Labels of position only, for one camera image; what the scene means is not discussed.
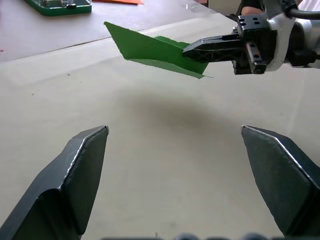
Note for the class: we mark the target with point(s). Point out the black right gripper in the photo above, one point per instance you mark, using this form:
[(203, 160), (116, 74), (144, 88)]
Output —
[(255, 35)]

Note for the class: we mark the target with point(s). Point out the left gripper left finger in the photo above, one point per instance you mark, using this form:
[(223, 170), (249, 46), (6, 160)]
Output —
[(50, 195)]

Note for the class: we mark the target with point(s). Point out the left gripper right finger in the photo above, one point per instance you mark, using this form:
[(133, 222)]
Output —
[(287, 180)]

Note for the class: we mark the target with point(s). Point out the green paper sheet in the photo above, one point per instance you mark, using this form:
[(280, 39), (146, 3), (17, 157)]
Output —
[(150, 50)]

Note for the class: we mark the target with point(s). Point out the flat orange paper stack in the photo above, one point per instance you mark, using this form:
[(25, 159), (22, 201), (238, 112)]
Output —
[(125, 1)]

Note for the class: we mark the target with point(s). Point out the green screw bit case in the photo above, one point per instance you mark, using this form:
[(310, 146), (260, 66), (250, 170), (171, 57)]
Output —
[(57, 8)]

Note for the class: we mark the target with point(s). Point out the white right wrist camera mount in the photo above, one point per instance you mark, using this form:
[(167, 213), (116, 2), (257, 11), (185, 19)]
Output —
[(283, 37)]

